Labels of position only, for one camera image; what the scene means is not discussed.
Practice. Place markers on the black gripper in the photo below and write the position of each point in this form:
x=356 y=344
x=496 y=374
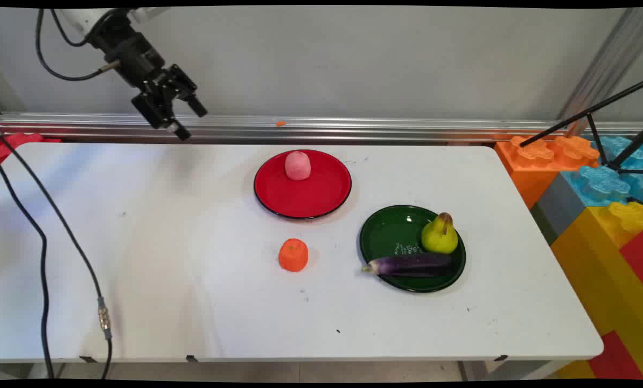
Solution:
x=133 y=54

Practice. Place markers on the purple toy eggplant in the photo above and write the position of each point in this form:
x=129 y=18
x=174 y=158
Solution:
x=413 y=264

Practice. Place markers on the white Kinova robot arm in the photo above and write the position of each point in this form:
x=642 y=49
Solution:
x=82 y=19

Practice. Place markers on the pink toy peach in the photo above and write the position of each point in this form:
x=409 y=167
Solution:
x=298 y=165

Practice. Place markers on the red plate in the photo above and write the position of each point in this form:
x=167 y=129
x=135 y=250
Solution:
x=305 y=196

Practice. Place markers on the red plastic object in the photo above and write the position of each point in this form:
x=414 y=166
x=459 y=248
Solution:
x=17 y=141

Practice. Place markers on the orange toy fruit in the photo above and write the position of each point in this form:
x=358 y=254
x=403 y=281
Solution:
x=293 y=255

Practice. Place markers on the dark green plate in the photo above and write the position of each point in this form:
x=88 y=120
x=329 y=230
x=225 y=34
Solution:
x=391 y=231

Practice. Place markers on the yellow-green toy pear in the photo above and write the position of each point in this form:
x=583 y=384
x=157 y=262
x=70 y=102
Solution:
x=439 y=237

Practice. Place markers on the orange giant building block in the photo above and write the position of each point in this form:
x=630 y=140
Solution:
x=531 y=172

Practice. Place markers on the grey giant building block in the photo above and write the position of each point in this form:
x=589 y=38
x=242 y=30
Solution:
x=561 y=205

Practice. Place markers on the black tripod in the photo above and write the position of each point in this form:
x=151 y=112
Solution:
x=593 y=126

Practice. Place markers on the blue giant building block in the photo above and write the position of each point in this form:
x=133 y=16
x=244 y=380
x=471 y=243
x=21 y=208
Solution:
x=601 y=183

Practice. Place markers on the yellow giant building block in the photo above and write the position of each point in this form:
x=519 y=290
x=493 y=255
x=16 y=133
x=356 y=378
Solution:
x=601 y=269

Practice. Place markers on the red giant building block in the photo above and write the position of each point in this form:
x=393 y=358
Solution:
x=617 y=358
x=638 y=256

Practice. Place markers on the horizontal aluminium rail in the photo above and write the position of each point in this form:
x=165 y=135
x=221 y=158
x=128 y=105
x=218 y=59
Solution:
x=354 y=129

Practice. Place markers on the grey table leg frame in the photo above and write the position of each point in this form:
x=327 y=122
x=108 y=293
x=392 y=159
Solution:
x=494 y=371

